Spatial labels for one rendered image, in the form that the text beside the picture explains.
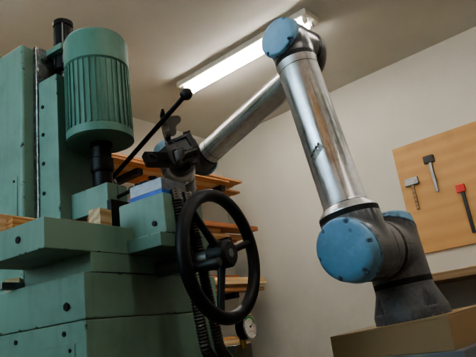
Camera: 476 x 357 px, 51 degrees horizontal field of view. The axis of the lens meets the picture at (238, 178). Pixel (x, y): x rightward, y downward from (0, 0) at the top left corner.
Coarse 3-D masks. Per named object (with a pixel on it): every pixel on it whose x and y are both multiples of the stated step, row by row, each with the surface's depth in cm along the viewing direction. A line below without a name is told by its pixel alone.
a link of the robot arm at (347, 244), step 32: (288, 32) 132; (288, 64) 132; (288, 96) 132; (320, 96) 128; (320, 128) 124; (320, 160) 123; (352, 160) 124; (320, 192) 123; (352, 192) 118; (320, 224) 121; (352, 224) 111; (384, 224) 117; (320, 256) 116; (352, 256) 111; (384, 256) 111
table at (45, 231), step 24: (0, 240) 97; (24, 240) 93; (48, 240) 91; (72, 240) 95; (96, 240) 101; (120, 240) 106; (144, 240) 105; (168, 240) 105; (0, 264) 99; (24, 264) 102
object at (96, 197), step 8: (104, 184) 124; (112, 184) 125; (80, 192) 129; (88, 192) 127; (96, 192) 125; (104, 192) 124; (112, 192) 124; (120, 192) 127; (72, 200) 129; (80, 200) 128; (88, 200) 126; (96, 200) 125; (104, 200) 123; (72, 208) 129; (80, 208) 127; (88, 208) 126; (72, 216) 128; (80, 216) 127; (88, 216) 126
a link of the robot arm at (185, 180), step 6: (168, 168) 154; (192, 168) 155; (168, 174) 154; (174, 174) 153; (186, 174) 153; (192, 174) 154; (174, 180) 154; (180, 180) 153; (186, 180) 154; (192, 180) 157
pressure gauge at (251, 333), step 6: (246, 318) 128; (252, 318) 130; (240, 324) 126; (246, 324) 127; (252, 324) 129; (240, 330) 126; (246, 330) 126; (252, 330) 128; (240, 336) 126; (246, 336) 126; (252, 336) 128; (240, 342) 128
